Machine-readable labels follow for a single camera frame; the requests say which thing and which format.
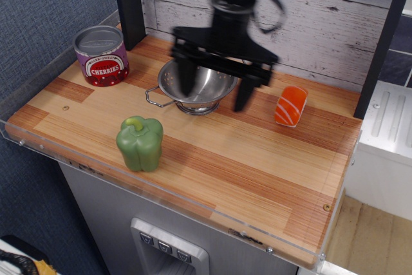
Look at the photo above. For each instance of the silver metal colander bowl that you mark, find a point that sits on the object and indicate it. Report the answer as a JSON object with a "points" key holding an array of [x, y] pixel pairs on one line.
{"points": [[209, 89]]}

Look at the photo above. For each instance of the green toy bell pepper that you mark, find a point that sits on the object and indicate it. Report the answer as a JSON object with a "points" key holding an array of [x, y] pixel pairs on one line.
{"points": [[140, 143]]}

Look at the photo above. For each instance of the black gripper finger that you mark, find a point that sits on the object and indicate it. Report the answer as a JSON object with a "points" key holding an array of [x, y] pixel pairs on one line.
{"points": [[245, 90], [187, 72]]}

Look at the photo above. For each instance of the grey toy fridge cabinet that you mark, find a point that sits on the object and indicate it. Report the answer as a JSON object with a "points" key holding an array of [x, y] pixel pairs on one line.
{"points": [[109, 211]]}

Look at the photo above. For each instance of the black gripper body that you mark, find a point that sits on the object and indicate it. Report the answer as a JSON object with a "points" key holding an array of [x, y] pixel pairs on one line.
{"points": [[225, 45]]}

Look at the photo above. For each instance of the white toy sink counter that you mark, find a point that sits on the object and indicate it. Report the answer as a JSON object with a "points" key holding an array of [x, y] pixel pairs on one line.
{"points": [[380, 171]]}

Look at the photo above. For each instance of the cherries toy can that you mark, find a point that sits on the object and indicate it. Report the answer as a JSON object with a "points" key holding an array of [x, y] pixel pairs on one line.
{"points": [[102, 55]]}

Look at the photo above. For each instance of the dark right shelf post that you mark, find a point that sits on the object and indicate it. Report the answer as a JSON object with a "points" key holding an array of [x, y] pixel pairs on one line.
{"points": [[388, 31]]}

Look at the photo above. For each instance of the yellow black object bottom left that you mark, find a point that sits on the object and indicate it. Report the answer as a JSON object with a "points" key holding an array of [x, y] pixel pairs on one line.
{"points": [[19, 257]]}

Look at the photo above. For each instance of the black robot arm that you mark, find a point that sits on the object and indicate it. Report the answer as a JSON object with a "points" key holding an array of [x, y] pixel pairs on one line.
{"points": [[225, 46]]}

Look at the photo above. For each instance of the orange salmon sushi toy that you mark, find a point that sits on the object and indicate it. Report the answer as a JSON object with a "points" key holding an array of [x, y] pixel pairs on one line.
{"points": [[290, 106]]}

